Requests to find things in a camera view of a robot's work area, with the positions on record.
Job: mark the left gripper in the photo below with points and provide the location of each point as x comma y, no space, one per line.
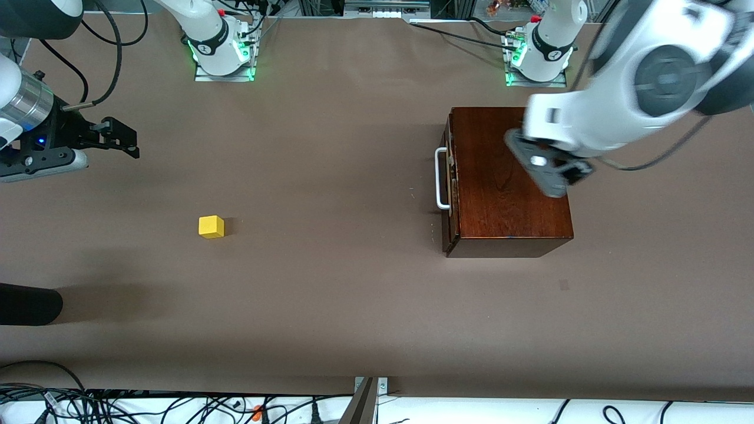
576,174

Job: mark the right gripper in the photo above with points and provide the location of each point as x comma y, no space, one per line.
66,131

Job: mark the yellow cube block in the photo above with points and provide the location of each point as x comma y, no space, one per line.
211,227

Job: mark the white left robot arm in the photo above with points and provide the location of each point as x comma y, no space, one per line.
618,112

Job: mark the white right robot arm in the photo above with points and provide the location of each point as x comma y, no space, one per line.
206,29

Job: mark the dark brown wooden cabinet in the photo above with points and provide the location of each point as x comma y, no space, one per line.
500,212

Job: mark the black rounded cylinder object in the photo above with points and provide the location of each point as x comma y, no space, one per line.
26,304

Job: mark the white power strip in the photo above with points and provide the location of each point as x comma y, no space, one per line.
389,13

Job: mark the aluminium arm base plate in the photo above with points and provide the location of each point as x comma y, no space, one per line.
559,82
203,76

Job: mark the small metal bracket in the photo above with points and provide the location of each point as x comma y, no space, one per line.
383,386

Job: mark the aluminium frame post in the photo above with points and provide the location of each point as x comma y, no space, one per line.
362,409

